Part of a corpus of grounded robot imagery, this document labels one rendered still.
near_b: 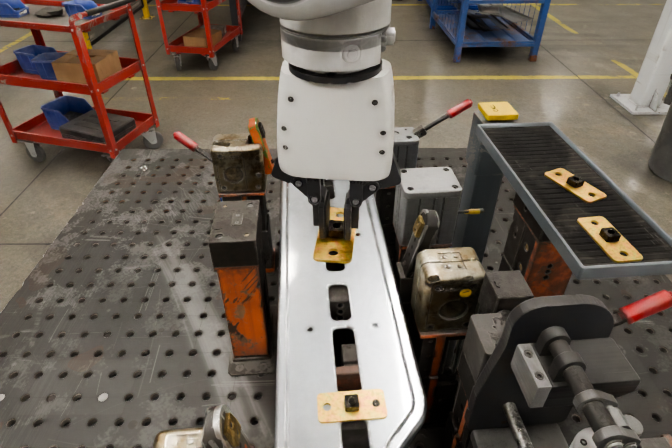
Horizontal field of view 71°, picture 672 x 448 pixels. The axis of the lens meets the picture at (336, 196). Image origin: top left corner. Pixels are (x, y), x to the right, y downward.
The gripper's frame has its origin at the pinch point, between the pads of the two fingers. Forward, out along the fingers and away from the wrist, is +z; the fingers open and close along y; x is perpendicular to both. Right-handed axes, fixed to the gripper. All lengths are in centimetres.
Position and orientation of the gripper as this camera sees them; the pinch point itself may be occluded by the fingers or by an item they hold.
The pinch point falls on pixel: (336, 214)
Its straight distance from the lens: 46.3
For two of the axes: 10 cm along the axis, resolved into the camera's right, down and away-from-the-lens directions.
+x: -1.1, 5.7, -8.1
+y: -9.9, -0.6, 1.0
